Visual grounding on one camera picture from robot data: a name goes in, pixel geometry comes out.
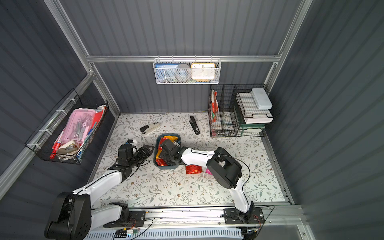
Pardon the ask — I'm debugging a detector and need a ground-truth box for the yellow tea bag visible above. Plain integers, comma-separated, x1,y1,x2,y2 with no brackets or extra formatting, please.
162,136,179,143
156,150,162,160

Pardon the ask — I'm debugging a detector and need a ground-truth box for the red tea bag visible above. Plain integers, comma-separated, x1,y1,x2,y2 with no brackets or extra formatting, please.
185,165,203,175
158,137,166,150
156,159,168,167

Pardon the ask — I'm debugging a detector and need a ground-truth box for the teal plastic storage box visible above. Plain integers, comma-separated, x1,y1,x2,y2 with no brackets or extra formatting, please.
153,133,181,170

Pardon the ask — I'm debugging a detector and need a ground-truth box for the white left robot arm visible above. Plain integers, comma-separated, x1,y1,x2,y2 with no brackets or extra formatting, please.
44,143,155,240

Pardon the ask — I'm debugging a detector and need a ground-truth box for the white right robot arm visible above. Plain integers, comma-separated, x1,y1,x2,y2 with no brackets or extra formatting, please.
160,140,254,216

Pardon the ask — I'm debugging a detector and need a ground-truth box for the yellow tea bag in box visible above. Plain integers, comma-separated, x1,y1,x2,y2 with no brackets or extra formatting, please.
162,136,179,143

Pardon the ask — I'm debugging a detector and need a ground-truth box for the red tea bag in box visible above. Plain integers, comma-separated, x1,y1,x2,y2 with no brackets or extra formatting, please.
158,137,166,150

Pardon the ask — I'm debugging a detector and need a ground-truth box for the blue box in basket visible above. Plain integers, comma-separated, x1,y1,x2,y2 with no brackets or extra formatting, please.
154,63,179,84

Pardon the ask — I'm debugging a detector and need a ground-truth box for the white flat box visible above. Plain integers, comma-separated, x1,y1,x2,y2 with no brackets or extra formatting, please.
252,88,273,110

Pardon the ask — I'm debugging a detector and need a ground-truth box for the white and black stapler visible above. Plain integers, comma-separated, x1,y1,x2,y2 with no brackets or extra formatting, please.
140,123,160,135

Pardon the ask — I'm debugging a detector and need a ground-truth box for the pink pencil case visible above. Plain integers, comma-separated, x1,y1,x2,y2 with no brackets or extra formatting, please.
61,108,96,144

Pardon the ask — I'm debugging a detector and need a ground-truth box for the beige tape dispenser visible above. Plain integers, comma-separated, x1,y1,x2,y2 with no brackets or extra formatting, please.
57,140,80,155

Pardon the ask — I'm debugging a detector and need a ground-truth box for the grey tape roll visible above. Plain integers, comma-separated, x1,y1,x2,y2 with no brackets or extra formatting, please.
175,64,191,83

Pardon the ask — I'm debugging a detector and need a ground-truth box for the yellow white alarm clock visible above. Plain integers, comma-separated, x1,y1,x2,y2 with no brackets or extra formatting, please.
191,63,216,81

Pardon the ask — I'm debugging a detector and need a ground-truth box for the red marker pen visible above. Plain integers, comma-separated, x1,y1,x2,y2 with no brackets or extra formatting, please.
50,141,61,160

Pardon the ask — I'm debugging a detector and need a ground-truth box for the white paper tray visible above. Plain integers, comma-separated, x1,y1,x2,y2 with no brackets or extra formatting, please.
236,93,274,124

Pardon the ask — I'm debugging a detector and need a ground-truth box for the black wire side basket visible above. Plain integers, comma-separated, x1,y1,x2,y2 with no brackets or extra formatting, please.
26,90,109,165

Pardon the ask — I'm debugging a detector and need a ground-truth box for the black wire desk organizer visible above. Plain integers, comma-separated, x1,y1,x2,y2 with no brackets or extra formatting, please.
209,84,271,138

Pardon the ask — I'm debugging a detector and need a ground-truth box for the white wire wall basket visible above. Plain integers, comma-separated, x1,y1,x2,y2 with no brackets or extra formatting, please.
153,58,222,85

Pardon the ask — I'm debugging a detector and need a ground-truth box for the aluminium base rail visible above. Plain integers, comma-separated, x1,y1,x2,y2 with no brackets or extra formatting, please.
59,203,307,240

